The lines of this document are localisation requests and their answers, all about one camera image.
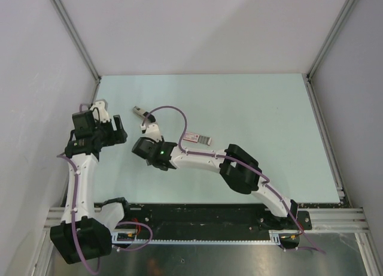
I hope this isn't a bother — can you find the beige black stapler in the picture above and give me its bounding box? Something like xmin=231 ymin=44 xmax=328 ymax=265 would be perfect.
xmin=132 ymin=106 xmax=148 ymax=119

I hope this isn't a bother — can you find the red white staple box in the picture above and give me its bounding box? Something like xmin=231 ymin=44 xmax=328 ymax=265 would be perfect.
xmin=183 ymin=132 xmax=212 ymax=145

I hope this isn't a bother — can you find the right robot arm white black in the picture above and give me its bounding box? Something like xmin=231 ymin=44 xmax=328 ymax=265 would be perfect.
xmin=132 ymin=107 xmax=298 ymax=229

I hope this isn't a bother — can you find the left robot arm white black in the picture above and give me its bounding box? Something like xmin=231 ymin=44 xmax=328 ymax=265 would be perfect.
xmin=50 ymin=99 xmax=132 ymax=264

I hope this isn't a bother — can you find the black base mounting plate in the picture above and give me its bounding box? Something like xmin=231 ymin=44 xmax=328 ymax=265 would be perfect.
xmin=98 ymin=201 xmax=312 ymax=241

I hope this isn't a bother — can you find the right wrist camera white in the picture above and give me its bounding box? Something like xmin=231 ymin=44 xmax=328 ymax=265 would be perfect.
xmin=140 ymin=123 xmax=163 ymax=142

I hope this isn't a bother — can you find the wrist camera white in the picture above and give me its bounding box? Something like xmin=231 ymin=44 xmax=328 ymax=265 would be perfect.
xmin=140 ymin=123 xmax=163 ymax=142
xmin=89 ymin=99 xmax=111 ymax=123

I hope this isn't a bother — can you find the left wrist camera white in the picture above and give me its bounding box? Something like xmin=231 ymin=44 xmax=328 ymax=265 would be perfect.
xmin=89 ymin=99 xmax=111 ymax=123

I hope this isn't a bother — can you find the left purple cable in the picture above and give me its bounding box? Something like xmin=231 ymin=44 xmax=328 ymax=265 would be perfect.
xmin=56 ymin=104 xmax=154 ymax=274

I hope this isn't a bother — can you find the white slotted cable duct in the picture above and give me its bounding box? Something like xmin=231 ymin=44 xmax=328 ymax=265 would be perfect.
xmin=111 ymin=230 xmax=281 ymax=245

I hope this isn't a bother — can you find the aluminium frame rail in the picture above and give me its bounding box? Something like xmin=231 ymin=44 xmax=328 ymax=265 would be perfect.
xmin=44 ymin=208 xmax=366 ymax=231

